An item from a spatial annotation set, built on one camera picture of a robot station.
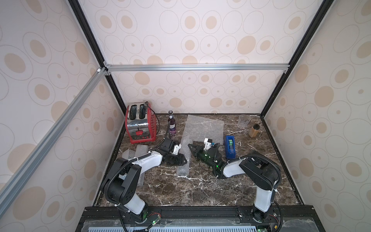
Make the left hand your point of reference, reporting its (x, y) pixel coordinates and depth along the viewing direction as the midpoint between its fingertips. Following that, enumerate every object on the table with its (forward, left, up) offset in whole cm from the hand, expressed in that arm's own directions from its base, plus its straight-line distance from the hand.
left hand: (187, 160), depth 88 cm
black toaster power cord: (+32, +27, +17) cm, 45 cm away
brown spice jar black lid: (+22, -47, +1) cm, 52 cm away
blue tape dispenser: (+10, -28, +1) cm, 30 cm away
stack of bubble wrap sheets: (+29, -8, -4) cm, 30 cm away
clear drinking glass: (+35, -44, -2) cm, 56 cm away
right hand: (+7, -3, +9) cm, 12 cm away
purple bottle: (+25, +11, +6) cm, 28 cm away
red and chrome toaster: (+20, +30, +12) cm, 38 cm away
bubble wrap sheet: (+7, +1, +2) cm, 8 cm away
